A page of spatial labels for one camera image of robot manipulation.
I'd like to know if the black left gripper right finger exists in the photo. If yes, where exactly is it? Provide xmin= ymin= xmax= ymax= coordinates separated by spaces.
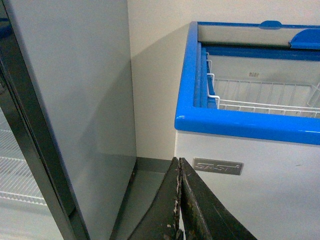
xmin=179 ymin=158 xmax=256 ymax=240

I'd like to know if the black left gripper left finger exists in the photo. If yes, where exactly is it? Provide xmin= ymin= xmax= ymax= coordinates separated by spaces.
xmin=128 ymin=157 xmax=182 ymax=240

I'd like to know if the glass sliding freezer lid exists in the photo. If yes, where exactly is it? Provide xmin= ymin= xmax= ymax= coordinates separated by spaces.
xmin=198 ymin=20 xmax=320 ymax=50

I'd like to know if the grey upright display fridge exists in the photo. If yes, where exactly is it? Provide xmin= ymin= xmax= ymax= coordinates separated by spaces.
xmin=0 ymin=0 xmax=136 ymax=240

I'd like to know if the silver brand badge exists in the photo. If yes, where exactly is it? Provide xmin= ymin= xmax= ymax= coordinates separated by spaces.
xmin=192 ymin=157 xmax=244 ymax=176

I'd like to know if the white blue chest freezer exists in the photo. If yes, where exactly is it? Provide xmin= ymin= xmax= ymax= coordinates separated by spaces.
xmin=174 ymin=21 xmax=320 ymax=240

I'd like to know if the white wire freezer basket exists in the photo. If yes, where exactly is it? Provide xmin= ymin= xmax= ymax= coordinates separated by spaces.
xmin=205 ymin=53 xmax=320 ymax=119

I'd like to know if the white wire fridge shelf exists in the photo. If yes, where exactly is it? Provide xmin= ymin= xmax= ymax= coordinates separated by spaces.
xmin=0 ymin=112 xmax=47 ymax=206

